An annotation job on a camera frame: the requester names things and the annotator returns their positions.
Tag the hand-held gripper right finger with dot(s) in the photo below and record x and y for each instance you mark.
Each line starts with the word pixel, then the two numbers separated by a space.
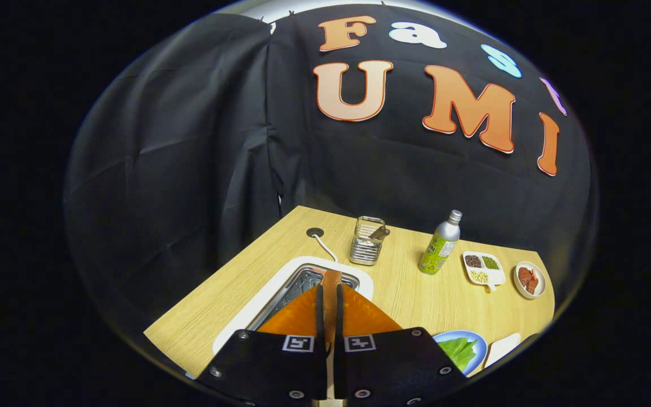
pixel 338 319

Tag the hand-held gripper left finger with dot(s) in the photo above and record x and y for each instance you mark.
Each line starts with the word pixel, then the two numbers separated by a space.
pixel 321 319

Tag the toasted brown bread slice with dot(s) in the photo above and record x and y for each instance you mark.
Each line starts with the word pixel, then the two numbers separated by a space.
pixel 331 280

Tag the green lettuce leaf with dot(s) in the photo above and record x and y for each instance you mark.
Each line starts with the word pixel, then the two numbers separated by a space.
pixel 458 350

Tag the metal mesh holder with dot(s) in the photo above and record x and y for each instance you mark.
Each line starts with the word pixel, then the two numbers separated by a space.
pixel 366 249

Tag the black table grommet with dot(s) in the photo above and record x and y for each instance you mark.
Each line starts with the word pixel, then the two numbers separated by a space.
pixel 315 232

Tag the white toaster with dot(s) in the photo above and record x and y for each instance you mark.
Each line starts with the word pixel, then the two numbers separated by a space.
pixel 226 339

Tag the brown sticks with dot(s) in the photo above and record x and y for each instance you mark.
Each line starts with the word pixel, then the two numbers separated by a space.
pixel 380 232

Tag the silver bottle with green label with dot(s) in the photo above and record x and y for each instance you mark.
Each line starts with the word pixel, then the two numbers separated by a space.
pixel 441 243

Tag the blue round plate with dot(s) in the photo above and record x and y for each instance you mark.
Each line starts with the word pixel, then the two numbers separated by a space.
pixel 481 347

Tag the pile of pale beans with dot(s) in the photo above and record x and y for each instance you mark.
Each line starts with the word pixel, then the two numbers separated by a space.
pixel 478 276

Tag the pile of dark beans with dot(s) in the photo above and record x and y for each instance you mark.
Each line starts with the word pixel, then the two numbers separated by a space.
pixel 473 261

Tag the white divided dish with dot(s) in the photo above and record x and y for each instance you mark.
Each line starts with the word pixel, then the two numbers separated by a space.
pixel 495 278

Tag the pile of green beans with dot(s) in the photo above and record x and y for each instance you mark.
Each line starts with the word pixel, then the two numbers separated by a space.
pixel 490 262

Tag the white square dish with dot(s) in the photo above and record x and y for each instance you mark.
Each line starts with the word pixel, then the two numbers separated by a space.
pixel 503 347

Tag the brown meat piece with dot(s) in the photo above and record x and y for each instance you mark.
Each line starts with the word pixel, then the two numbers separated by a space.
pixel 532 286
pixel 524 276

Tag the white round plate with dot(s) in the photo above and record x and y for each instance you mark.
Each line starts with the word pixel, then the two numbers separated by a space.
pixel 541 280

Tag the black backdrop cloth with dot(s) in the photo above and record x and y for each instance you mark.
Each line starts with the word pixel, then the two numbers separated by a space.
pixel 190 141

